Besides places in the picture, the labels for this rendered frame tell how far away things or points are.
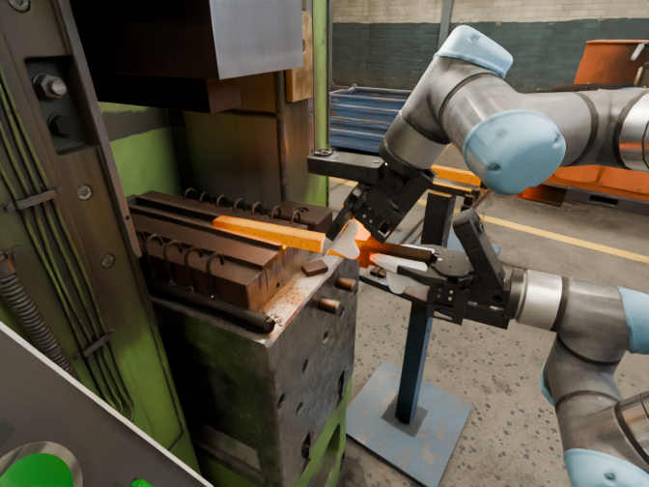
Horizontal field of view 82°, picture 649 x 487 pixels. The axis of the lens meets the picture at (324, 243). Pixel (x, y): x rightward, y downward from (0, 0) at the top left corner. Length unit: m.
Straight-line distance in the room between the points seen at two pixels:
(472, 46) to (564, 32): 7.54
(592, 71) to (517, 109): 3.51
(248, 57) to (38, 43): 0.22
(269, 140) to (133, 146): 0.33
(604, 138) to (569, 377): 0.30
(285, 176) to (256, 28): 0.43
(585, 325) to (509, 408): 1.26
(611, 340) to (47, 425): 0.56
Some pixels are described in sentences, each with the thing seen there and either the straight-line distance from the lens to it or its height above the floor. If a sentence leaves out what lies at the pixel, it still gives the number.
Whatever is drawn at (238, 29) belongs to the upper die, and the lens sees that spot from 0.51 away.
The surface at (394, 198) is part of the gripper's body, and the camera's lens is 0.52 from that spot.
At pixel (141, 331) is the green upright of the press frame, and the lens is 0.67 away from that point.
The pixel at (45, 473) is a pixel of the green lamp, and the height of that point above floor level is 1.09.
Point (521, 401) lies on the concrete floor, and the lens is 1.84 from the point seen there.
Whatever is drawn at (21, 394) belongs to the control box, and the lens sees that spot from 0.31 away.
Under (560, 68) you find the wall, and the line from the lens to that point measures 7.99.
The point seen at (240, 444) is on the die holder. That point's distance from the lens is 0.94.
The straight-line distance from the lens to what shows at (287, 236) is 0.64.
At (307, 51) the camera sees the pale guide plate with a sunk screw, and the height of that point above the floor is 1.28.
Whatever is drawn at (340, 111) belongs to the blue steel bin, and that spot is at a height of 0.51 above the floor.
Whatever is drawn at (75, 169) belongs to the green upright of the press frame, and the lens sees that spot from 0.54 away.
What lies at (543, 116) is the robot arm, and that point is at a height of 1.25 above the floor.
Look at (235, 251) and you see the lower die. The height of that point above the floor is 0.99.
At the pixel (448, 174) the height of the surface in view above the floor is 1.00.
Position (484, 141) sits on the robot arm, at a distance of 0.38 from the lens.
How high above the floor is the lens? 1.32
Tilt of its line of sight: 30 degrees down
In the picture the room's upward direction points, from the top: straight up
